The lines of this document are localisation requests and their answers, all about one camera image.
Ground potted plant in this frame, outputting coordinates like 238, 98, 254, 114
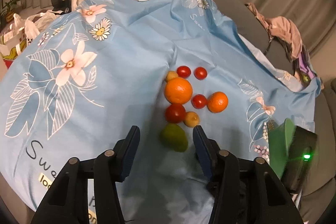
1, 0, 20, 23

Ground large orange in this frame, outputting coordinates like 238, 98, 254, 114
164, 77, 193, 104

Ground green mango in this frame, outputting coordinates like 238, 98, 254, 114
159, 123, 189, 152

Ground small orange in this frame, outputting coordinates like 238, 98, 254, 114
207, 92, 228, 113

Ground yellow small fruit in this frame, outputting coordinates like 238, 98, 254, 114
183, 111, 200, 128
165, 71, 179, 82

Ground white plastic bags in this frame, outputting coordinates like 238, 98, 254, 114
1, 10, 63, 61

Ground large red tomato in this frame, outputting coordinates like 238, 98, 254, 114
165, 103, 186, 123

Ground cherry tomato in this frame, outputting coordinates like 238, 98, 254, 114
176, 65, 191, 79
191, 94, 207, 109
194, 67, 207, 80

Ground purple garment pile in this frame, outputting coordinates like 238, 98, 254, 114
293, 45, 317, 86

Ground green plastic bowl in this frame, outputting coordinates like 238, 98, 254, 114
268, 118, 296, 178

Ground pink garment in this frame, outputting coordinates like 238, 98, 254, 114
245, 3, 303, 61

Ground light blue floral cloth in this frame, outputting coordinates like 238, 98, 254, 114
0, 0, 325, 224

